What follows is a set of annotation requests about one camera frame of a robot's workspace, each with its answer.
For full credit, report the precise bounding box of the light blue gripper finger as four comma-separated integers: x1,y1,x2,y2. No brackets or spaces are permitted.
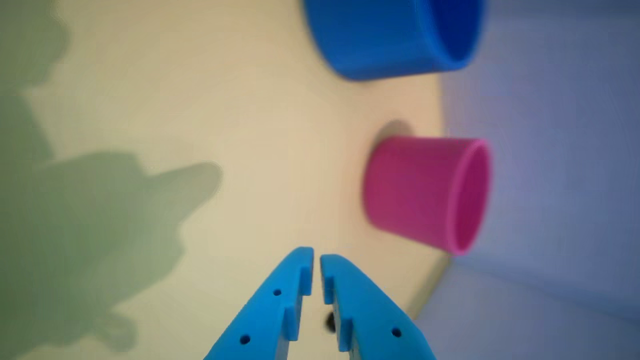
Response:
319,253,437,360
202,246,315,360

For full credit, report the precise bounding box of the beige cardboard box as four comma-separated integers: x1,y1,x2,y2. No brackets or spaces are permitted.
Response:
406,0,640,360

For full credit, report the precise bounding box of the pink round cup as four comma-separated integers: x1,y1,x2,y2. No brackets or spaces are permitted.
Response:
362,134,494,257

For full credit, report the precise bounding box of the yellow paper mat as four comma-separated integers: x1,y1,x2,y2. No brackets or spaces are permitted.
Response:
0,0,452,360

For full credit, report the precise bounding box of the blue round cup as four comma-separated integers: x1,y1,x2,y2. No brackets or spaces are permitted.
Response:
302,0,487,82

